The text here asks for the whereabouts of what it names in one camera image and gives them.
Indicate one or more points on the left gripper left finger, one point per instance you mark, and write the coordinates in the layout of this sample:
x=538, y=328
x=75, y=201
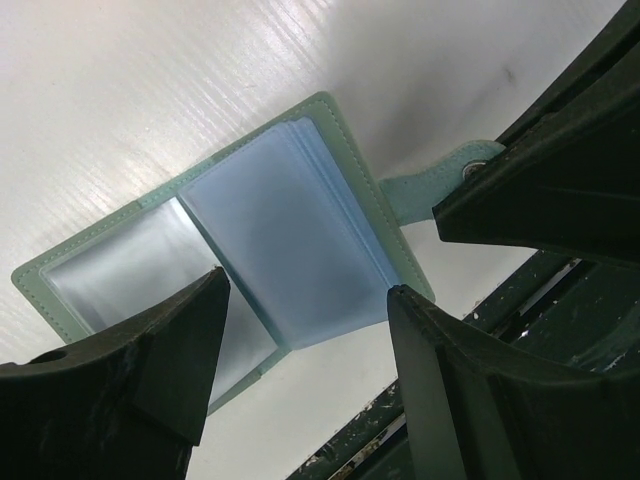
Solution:
x=129, y=402

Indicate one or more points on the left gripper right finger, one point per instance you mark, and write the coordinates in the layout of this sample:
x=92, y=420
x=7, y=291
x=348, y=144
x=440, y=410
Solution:
x=479, y=408

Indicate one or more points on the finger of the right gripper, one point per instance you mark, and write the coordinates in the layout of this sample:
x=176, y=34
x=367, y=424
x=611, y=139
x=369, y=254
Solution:
x=568, y=179

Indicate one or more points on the grey-green card holder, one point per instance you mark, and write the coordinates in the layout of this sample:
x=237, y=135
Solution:
x=388, y=205

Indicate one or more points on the blue card sleeve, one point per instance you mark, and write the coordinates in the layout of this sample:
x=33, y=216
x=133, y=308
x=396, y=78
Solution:
x=303, y=262

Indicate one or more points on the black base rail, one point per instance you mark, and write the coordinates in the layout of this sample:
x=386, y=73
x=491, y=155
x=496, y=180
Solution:
x=570, y=311

